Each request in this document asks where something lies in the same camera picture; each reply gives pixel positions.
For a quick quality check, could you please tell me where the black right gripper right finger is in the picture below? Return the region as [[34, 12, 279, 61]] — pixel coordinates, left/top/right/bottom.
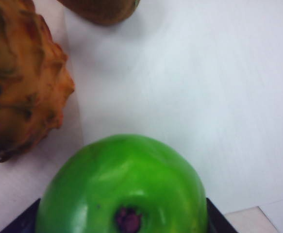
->
[[205, 198, 239, 233]]

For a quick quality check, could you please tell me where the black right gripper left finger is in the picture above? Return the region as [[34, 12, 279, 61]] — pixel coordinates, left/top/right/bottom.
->
[[0, 198, 42, 233]]

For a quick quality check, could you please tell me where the white paper sheet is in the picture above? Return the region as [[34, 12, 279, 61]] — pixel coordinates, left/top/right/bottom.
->
[[257, 198, 283, 233], [63, 0, 283, 214]]

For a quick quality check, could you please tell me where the brown kiwi fruit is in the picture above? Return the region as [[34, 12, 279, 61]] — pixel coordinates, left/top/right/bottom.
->
[[57, 0, 141, 26]]

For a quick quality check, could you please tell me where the green apple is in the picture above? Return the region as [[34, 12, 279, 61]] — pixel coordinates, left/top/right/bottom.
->
[[35, 133, 209, 233]]

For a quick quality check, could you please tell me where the orange plastic pineapple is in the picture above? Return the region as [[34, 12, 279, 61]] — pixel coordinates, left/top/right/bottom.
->
[[0, 0, 76, 168]]

